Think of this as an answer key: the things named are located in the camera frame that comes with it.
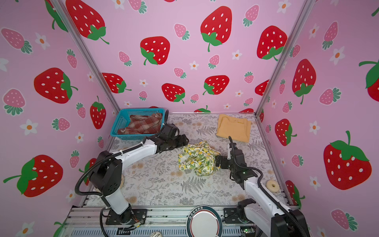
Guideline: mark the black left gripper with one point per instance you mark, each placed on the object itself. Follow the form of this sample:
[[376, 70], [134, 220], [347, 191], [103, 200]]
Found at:
[[181, 142]]

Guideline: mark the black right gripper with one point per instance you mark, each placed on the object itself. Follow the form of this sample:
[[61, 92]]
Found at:
[[224, 159]]

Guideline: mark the yellow skirt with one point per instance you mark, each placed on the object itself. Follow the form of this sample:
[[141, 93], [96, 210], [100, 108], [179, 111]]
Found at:
[[238, 129]]

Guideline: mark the lemon print skirt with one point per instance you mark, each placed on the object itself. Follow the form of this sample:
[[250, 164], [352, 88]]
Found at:
[[200, 158]]

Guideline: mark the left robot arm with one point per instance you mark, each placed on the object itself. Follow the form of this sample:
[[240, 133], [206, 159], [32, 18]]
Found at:
[[106, 174]]

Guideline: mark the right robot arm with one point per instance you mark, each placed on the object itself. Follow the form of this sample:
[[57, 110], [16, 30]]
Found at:
[[271, 216]]

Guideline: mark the red plaid skirt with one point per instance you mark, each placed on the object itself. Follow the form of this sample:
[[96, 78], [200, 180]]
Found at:
[[143, 124]]

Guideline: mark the plain glazed donut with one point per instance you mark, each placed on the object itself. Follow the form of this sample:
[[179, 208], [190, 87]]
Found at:
[[273, 186]]

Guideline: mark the white plate green rim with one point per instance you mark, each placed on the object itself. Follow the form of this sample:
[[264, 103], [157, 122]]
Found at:
[[204, 221]]

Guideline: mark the white chocolate drizzled donut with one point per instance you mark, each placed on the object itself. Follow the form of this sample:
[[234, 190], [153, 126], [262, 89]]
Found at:
[[156, 234]]

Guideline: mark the aluminium frame post left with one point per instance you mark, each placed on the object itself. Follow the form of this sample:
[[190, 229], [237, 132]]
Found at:
[[77, 38]]

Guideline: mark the aluminium frame post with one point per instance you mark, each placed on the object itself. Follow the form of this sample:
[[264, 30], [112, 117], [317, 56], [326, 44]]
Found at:
[[292, 38], [77, 38]]

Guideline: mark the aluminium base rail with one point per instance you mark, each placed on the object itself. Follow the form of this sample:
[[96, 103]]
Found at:
[[169, 220]]

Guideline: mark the aluminium frame post right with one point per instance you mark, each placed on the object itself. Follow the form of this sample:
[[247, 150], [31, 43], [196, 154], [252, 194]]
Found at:
[[292, 38]]

